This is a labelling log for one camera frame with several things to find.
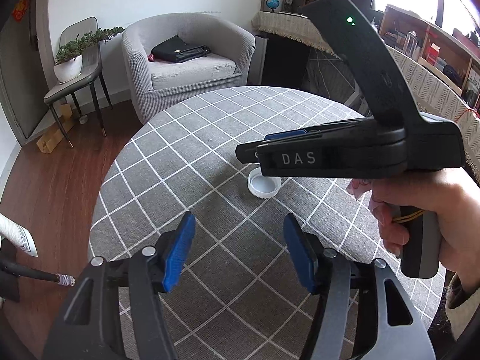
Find white patterned tablecloth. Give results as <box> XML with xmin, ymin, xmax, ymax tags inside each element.
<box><xmin>0</xmin><ymin>214</ymin><xmax>38</xmax><ymax>258</ymax></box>

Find potted green plant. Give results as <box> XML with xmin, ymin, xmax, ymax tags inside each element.
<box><xmin>54</xmin><ymin>23</ymin><xmax>125</xmax><ymax>84</ymax></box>

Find grey checked round tablecloth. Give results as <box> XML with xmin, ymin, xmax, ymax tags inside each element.
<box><xmin>89</xmin><ymin>87</ymin><xmax>445</xmax><ymax>359</ymax></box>

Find white plastic lid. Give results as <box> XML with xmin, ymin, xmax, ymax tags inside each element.
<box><xmin>247</xmin><ymin>167</ymin><xmax>281</xmax><ymax>199</ymax></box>

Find red fu door sticker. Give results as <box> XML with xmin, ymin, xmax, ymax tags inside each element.
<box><xmin>11</xmin><ymin>0</ymin><xmax>31</xmax><ymax>23</ymax></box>

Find small blue globe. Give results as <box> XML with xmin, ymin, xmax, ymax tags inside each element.
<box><xmin>264</xmin><ymin>0</ymin><xmax>280</xmax><ymax>13</ymax></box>

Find black bag on armchair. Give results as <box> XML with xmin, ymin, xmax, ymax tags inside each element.
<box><xmin>147</xmin><ymin>36</ymin><xmax>211</xmax><ymax>63</ymax></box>

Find cardboard box on floor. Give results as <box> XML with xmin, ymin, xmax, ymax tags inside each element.
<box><xmin>37</xmin><ymin>104</ymin><xmax>75</xmax><ymax>154</ymax></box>

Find grey armchair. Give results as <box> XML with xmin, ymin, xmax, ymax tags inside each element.
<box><xmin>121</xmin><ymin>12</ymin><xmax>256</xmax><ymax>124</ymax></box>

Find grey dining chair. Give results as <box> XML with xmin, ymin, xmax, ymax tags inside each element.
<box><xmin>43</xmin><ymin>15</ymin><xmax>113</xmax><ymax>149</ymax></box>

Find person right hand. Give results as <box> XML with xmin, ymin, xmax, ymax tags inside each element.
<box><xmin>371</xmin><ymin>167</ymin><xmax>480</xmax><ymax>293</ymax></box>

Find wooden shelf box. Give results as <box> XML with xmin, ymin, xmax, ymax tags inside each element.
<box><xmin>378</xmin><ymin>5</ymin><xmax>479</xmax><ymax>110</ymax></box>

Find beige fringed desk cloth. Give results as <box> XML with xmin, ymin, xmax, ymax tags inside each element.
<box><xmin>252</xmin><ymin>11</ymin><xmax>479</xmax><ymax>178</ymax></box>

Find black table leg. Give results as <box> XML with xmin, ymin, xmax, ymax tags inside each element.
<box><xmin>1</xmin><ymin>258</ymin><xmax>76</xmax><ymax>287</ymax></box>

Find grey door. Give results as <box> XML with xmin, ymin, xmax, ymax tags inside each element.
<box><xmin>1</xmin><ymin>0</ymin><xmax>48</xmax><ymax>145</ymax></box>

